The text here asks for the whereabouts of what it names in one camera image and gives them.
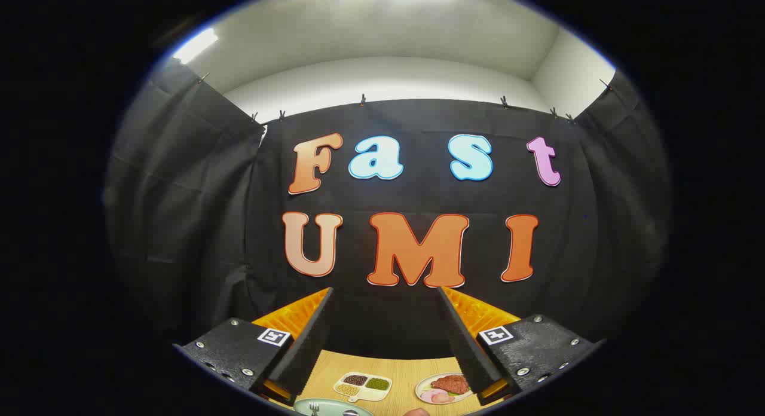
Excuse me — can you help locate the light blue plate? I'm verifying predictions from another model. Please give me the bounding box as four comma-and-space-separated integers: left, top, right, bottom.
293, 398, 374, 416

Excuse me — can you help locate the white divided tray with beans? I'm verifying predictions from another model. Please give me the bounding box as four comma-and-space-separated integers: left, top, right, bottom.
333, 372, 393, 403

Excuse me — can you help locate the row of black cloth clips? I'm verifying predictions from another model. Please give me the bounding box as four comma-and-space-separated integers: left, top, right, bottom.
197, 72, 613, 124

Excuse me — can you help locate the small ceiling light panel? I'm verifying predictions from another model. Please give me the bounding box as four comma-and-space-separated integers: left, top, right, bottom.
172, 27, 219, 64

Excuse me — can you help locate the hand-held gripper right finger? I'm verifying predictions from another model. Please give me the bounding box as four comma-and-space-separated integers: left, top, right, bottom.
435, 286, 605, 406

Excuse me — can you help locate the brown steak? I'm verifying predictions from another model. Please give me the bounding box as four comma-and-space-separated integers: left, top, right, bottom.
430, 374, 471, 396

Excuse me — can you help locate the round beige dinner plate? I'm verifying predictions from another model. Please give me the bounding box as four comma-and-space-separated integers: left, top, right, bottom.
415, 372, 476, 405

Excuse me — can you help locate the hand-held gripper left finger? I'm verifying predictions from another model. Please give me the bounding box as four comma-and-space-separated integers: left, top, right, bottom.
172, 287, 335, 406

